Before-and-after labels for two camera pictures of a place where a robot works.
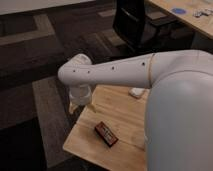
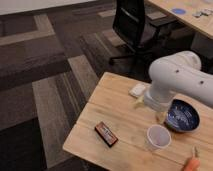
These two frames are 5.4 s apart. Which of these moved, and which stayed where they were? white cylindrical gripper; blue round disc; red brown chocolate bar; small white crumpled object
Moved: white cylindrical gripper
Stayed: blue round disc; red brown chocolate bar; small white crumpled object
